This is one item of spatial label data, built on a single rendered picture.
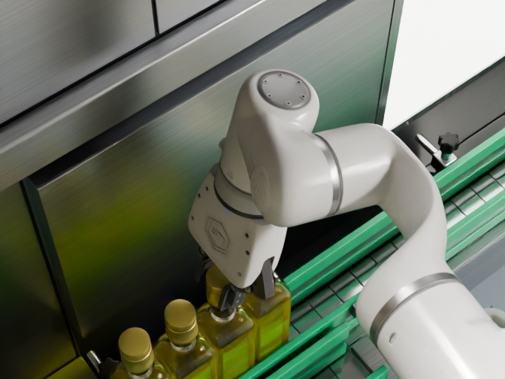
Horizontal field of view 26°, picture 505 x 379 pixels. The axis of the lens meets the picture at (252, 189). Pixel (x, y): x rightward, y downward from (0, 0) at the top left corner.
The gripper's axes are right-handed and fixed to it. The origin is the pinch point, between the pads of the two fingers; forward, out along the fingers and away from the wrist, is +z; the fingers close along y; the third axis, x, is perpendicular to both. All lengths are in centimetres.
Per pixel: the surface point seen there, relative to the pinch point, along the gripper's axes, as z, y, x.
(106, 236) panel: 1.8, -12.0, -7.0
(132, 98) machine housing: -18.4, -12.9, -6.0
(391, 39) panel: -12.8, -12.6, 32.0
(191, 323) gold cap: 2.3, 1.9, -5.0
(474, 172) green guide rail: 13, -4, 52
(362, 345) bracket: 22.8, 6.5, 24.3
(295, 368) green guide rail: 18.9, 6.1, 11.6
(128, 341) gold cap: 3.7, -0.2, -11.5
